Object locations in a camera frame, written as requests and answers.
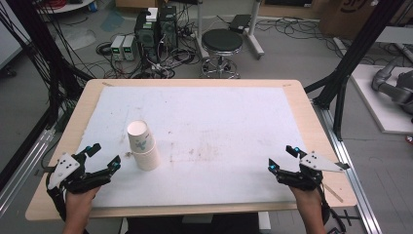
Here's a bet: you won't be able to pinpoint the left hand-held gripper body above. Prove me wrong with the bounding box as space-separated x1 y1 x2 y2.
47 151 112 195

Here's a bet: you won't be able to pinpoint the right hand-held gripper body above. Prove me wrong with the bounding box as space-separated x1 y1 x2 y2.
276 151 346 192

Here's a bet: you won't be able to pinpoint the stack of upturned paper cups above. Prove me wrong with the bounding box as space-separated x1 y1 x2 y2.
126 119 162 172

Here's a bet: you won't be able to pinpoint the person's left hand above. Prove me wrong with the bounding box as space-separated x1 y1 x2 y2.
63 186 102 215

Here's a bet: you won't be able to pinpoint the person's right hand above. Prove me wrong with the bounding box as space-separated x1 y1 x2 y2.
289 184 323 213

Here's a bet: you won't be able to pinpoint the white table base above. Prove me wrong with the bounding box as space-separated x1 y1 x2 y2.
257 212 272 234

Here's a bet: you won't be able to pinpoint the white platform board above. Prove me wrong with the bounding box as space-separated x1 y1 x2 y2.
350 62 413 135

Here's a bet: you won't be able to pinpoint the white foam mat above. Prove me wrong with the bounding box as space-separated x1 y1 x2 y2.
72 85 309 209

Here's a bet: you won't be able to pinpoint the person's dark clothing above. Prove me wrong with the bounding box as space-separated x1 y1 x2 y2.
125 214 261 234

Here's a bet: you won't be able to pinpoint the grey power supply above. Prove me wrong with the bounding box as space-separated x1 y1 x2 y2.
110 34 126 61
122 34 138 61

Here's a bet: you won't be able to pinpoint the white metal stand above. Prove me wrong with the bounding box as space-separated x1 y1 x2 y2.
194 0 266 61

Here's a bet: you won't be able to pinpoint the black computer tower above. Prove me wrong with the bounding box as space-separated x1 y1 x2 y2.
158 4 179 51
133 9 160 63

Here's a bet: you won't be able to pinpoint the teal floor sheet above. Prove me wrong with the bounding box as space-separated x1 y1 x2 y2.
99 11 126 33

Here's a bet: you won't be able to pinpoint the black round stool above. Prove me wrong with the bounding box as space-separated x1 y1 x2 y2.
199 28 244 80

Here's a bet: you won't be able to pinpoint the cardboard box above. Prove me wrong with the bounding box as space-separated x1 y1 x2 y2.
319 0 403 41

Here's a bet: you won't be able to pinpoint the black flat device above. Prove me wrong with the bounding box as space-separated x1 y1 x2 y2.
228 14 252 34

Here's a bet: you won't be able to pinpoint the white round table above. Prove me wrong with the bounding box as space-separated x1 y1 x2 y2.
37 0 95 15

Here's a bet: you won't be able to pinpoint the small white box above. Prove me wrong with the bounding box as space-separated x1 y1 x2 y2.
145 7 160 23

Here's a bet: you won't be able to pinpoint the aluminium rail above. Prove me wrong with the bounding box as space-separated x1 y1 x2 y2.
0 128 56 217
311 100 384 234

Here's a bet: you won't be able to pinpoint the black metal frame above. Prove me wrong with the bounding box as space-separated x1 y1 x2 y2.
304 0 407 141
5 0 95 131

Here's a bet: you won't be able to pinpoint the tangle of floor cables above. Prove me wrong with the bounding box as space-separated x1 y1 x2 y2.
94 38 202 80

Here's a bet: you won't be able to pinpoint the black floor cables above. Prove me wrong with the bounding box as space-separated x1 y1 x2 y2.
255 16 340 45

